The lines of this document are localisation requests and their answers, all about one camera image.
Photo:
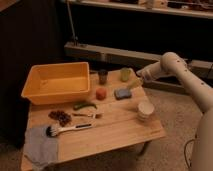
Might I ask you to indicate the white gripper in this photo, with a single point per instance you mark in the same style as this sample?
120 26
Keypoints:
148 73

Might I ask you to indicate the green pepper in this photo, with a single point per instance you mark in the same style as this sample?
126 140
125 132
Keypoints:
81 105

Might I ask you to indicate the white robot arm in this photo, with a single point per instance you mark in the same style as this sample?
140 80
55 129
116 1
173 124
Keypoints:
171 64

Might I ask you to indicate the green plastic cup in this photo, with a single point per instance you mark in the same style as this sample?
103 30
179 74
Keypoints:
124 74

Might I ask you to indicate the dark metal cup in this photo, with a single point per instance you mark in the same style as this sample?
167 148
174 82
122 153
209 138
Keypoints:
102 74

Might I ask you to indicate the blue sponge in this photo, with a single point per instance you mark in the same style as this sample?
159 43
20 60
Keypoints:
122 93

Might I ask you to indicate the wooden table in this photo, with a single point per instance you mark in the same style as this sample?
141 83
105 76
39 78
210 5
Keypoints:
118 127

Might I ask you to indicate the red orange block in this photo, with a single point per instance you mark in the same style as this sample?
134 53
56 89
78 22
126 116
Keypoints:
101 93

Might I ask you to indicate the metal fork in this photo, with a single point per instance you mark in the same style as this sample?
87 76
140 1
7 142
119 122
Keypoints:
96 116

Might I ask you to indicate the upper shelf board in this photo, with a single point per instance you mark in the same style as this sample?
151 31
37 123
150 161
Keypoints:
131 7

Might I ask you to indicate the bunch of dark grapes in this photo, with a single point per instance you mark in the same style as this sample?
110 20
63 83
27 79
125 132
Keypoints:
62 117

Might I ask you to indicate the yellow plastic tub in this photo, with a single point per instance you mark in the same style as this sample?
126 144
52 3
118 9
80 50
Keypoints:
57 83

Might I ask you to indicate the white dish brush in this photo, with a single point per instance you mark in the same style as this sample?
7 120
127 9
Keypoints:
55 130

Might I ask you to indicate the grey cloth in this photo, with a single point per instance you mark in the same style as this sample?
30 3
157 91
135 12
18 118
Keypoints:
40 149

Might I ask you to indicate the grey metal rail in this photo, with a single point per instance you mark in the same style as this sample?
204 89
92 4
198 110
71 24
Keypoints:
202 69

